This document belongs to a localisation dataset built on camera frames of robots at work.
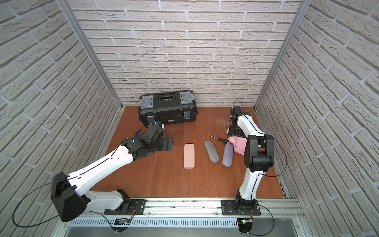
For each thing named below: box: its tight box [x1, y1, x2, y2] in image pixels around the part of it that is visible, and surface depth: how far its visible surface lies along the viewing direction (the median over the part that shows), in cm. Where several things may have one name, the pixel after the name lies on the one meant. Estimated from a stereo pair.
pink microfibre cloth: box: [226, 127, 248, 156], surface depth 96 cm
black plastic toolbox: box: [138, 89, 198, 128], surface depth 101 cm
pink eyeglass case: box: [183, 143, 195, 170], surface depth 92 cm
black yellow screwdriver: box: [208, 134, 230, 144], surface depth 101 cm
